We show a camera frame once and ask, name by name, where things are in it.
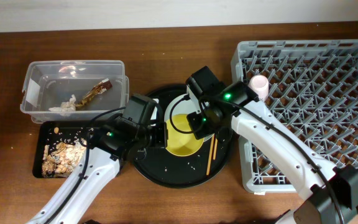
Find white tissue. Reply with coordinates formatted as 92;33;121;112
48;95;76;116

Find pale green plate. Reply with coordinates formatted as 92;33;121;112
164;94;197;122

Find food scraps pile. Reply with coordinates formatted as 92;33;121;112
41;127;86;178

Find short wooden chopstick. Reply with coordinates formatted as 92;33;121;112
206;135;215;176

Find clear plastic bin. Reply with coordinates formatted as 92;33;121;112
20;60;129;123

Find yellow bowl with food scraps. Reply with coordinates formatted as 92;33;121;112
166;114;204;157

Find black rectangular tray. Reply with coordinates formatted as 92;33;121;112
32;121;101;178

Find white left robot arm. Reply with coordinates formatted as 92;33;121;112
30;94;167;223

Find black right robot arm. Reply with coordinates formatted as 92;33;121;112
186;80;358;223

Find brown gold coffee wrapper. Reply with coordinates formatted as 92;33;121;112
75;78;112;109

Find round black serving tray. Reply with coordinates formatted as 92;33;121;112
131;83;234;189

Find long wooden chopstick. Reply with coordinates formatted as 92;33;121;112
213;136;218;160

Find grey dishwasher rack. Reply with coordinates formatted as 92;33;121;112
230;39;358;194

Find pink cup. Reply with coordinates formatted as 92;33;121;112
249;75;269;101

